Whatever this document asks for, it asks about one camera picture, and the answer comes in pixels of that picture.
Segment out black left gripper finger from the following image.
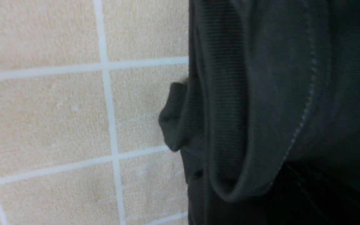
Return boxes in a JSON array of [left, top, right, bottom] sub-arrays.
[[265, 164, 360, 225]]

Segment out dark gray long-sleeve shirt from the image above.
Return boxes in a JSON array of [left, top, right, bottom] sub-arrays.
[[159, 0, 360, 225]]

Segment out beige grid-pattern table mat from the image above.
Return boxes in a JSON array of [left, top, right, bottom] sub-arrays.
[[0, 0, 189, 225]]

